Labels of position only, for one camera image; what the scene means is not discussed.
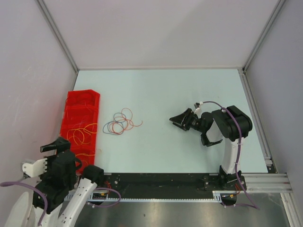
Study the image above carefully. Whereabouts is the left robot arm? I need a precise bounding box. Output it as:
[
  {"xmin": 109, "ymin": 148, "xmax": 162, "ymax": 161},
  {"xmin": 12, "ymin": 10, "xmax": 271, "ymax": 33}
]
[{"xmin": 33, "ymin": 137, "xmax": 105, "ymax": 227}]

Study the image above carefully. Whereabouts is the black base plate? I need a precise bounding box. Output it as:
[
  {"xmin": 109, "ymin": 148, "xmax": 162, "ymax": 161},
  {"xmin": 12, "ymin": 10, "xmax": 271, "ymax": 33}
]
[{"xmin": 97, "ymin": 173, "xmax": 247, "ymax": 199}]

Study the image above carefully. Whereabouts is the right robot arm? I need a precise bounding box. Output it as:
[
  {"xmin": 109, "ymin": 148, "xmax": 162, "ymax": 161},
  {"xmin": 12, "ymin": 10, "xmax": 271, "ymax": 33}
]
[{"xmin": 169, "ymin": 103, "xmax": 253, "ymax": 191}]

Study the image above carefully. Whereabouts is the yellow thin wire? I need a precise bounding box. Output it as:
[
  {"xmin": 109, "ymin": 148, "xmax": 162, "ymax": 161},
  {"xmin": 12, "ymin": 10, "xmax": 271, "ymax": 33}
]
[
  {"xmin": 75, "ymin": 148, "xmax": 102, "ymax": 166},
  {"xmin": 66, "ymin": 122, "xmax": 98, "ymax": 146}
]

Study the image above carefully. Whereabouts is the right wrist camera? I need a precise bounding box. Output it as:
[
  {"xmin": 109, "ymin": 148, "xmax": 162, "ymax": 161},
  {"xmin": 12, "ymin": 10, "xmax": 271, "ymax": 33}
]
[{"xmin": 194, "ymin": 102, "xmax": 204, "ymax": 116}]

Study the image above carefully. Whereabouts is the slotted cable duct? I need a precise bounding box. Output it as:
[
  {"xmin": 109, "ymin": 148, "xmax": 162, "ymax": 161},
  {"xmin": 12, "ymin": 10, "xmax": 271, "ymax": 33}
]
[{"xmin": 63, "ymin": 191, "xmax": 240, "ymax": 203}]

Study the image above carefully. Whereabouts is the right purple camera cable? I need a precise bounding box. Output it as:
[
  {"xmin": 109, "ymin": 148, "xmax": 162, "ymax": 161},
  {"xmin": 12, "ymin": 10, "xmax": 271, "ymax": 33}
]
[{"xmin": 201, "ymin": 101, "xmax": 261, "ymax": 211}]

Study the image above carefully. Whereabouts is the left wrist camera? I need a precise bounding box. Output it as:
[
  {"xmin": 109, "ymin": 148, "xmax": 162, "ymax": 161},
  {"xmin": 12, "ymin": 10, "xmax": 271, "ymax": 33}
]
[{"xmin": 21, "ymin": 158, "xmax": 47, "ymax": 178}]

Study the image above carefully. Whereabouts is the red plastic bin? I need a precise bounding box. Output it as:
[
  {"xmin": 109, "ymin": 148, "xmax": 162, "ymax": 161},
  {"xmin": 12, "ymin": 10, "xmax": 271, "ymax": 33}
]
[{"xmin": 60, "ymin": 89, "xmax": 100, "ymax": 174}]

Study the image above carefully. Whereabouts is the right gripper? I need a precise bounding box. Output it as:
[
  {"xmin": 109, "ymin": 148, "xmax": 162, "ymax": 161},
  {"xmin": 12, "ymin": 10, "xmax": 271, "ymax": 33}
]
[{"xmin": 170, "ymin": 108, "xmax": 205, "ymax": 133}]

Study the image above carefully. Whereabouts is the orange-red thin wire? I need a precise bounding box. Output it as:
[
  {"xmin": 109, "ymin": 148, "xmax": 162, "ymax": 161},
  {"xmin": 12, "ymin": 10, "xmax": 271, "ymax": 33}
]
[{"xmin": 111, "ymin": 107, "xmax": 143, "ymax": 134}]

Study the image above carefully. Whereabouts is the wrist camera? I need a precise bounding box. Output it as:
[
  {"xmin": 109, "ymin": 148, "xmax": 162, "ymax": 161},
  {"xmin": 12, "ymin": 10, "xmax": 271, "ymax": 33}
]
[
  {"xmin": 21, "ymin": 158, "xmax": 47, "ymax": 178},
  {"xmin": 194, "ymin": 102, "xmax": 204, "ymax": 116}
]

